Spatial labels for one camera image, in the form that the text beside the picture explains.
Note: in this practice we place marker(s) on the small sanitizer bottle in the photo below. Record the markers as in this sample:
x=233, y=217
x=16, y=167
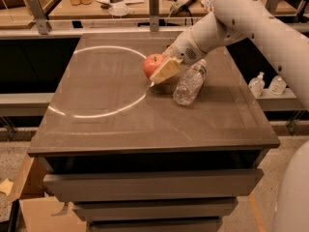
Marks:
x=277, y=85
x=257, y=84

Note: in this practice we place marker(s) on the white power strip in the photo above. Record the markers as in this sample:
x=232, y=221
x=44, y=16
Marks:
x=177, y=6

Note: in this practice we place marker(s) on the grey drawer cabinet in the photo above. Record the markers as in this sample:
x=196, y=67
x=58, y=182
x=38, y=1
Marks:
x=130, y=159

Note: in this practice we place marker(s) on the metal bracket left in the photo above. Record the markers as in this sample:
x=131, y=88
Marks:
x=39, y=16

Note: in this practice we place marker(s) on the metal bracket middle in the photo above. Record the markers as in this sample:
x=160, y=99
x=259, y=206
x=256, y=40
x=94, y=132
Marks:
x=154, y=15

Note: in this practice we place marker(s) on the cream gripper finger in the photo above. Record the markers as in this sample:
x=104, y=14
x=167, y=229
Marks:
x=169, y=68
x=168, y=53

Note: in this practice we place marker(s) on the small sanitizer bottle left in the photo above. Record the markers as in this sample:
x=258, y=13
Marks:
x=257, y=84

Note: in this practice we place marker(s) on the yellow sticky note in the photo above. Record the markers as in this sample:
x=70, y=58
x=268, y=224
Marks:
x=6, y=186

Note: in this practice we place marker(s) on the white bowl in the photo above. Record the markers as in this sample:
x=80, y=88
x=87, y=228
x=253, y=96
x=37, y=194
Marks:
x=119, y=10

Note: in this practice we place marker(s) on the patterned white cup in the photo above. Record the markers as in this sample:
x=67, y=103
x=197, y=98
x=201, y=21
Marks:
x=208, y=5

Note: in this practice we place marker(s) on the red apple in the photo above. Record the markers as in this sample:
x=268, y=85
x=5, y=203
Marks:
x=151, y=63

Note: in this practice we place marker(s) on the small sanitizer bottle right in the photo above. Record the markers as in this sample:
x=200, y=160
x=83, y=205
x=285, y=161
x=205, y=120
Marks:
x=277, y=85

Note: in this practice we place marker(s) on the cardboard box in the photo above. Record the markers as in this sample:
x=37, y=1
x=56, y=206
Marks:
x=41, y=210

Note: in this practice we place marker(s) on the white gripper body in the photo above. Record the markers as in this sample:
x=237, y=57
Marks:
x=184, y=50

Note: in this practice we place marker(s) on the clear plastic water bottle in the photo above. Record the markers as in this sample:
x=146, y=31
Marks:
x=190, y=83

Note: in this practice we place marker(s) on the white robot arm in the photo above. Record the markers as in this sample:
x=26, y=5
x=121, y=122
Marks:
x=287, y=51

